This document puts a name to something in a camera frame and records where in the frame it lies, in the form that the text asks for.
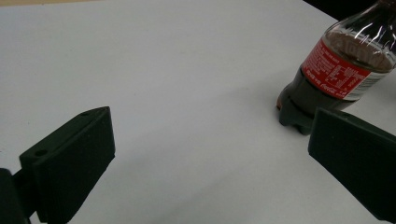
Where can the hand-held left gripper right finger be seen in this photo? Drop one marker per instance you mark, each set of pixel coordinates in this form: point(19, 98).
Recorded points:
point(355, 155)

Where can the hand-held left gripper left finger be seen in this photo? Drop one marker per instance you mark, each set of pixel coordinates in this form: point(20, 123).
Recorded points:
point(71, 158)

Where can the cola bottle with red label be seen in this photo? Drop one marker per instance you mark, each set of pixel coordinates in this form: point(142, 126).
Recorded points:
point(311, 93)

